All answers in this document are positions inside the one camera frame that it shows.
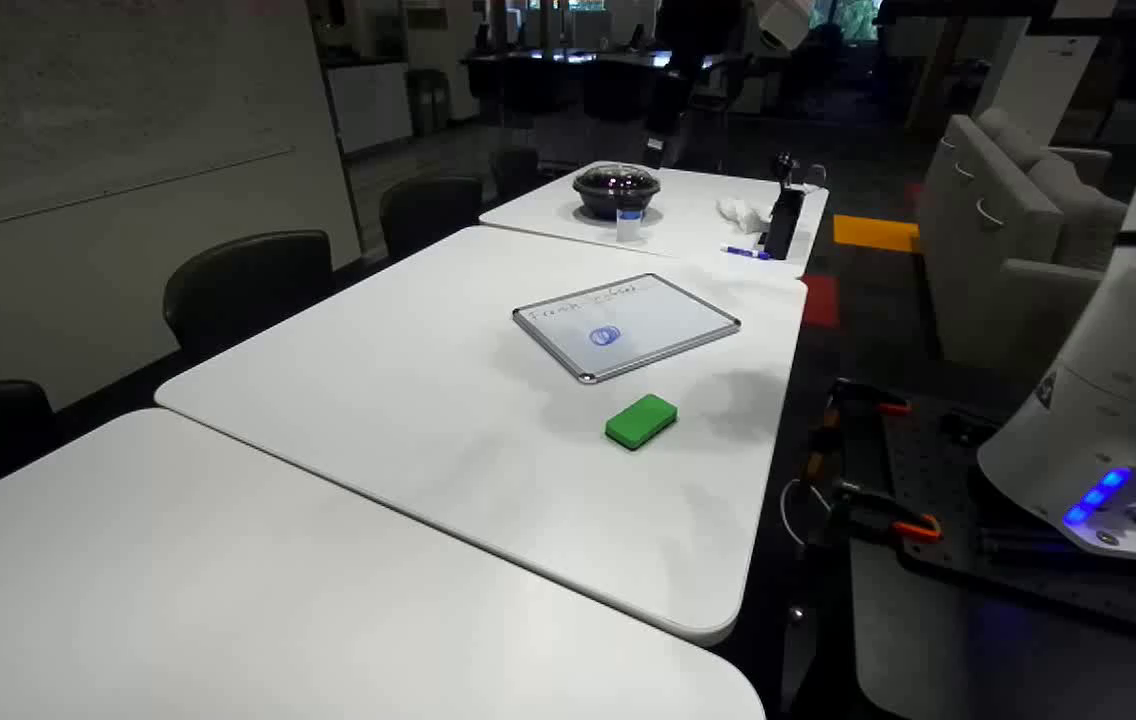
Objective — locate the green duster block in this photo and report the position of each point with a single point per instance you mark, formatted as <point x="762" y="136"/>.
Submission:
<point x="641" y="422"/>

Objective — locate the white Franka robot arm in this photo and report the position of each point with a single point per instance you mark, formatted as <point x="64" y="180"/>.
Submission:
<point x="1131" y="334"/>

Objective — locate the metal framed small whiteboard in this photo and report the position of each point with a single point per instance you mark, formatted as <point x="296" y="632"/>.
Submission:
<point x="630" y="326"/>

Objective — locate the black bowl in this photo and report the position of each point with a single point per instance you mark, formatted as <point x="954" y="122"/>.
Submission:
<point x="617" y="188"/>

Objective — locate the small blue marker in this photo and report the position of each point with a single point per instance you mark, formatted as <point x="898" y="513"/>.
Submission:
<point x="742" y="250"/>

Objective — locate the white crumpled paper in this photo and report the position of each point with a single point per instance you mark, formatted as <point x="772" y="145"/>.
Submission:
<point x="737" y="209"/>

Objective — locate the orange black table clamp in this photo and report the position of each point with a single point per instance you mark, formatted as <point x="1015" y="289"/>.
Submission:
<point x="894" y="521"/>
<point x="863" y="401"/>

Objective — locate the white cabinet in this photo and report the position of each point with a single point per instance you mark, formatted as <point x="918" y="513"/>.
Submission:
<point x="370" y="107"/>

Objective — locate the yellow block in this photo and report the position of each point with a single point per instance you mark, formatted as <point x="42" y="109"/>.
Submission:
<point x="876" y="233"/>

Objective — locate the white armchair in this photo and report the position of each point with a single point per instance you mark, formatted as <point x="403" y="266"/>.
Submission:
<point x="995" y="242"/>

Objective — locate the black robot mounting stand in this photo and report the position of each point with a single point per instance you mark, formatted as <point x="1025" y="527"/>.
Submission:
<point x="995" y="640"/>

